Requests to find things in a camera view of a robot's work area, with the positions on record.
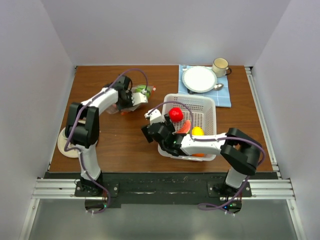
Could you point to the fake green watermelon ball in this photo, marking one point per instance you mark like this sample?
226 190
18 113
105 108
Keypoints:
146 90

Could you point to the fake watermelon slice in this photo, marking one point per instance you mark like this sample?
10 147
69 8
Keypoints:
185 129

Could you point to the white perforated plastic basket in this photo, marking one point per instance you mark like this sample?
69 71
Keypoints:
200 110

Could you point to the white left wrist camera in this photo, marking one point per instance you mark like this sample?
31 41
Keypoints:
138 99

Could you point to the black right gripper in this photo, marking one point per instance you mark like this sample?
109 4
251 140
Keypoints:
168 124

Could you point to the clear orange zip top bag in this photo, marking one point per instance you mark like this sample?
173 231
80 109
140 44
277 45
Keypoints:
113 110

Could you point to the fake red apple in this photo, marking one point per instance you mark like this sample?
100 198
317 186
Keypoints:
176 114

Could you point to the cream enamel mug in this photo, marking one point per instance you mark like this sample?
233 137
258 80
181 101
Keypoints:
221 67

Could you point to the white round plate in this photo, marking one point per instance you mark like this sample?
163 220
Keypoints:
199 79

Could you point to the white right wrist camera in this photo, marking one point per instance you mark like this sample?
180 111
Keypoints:
154 116

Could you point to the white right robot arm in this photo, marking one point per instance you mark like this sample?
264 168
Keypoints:
237 148

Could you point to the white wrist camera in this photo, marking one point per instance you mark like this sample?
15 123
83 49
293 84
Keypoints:
138 99
154 116

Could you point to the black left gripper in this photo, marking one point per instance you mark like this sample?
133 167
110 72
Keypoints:
130 104

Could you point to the blue checked cloth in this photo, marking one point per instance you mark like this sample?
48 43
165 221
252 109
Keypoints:
220 97

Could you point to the fake yellow lemon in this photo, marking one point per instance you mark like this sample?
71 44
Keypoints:
197 131

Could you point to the metal spoon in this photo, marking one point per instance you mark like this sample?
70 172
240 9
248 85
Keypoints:
218 86

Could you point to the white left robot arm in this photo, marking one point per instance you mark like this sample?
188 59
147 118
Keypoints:
83 129

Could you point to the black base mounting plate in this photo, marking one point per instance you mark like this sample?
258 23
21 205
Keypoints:
169 188

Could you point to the fake orange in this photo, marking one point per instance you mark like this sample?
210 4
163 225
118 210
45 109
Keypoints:
199 155

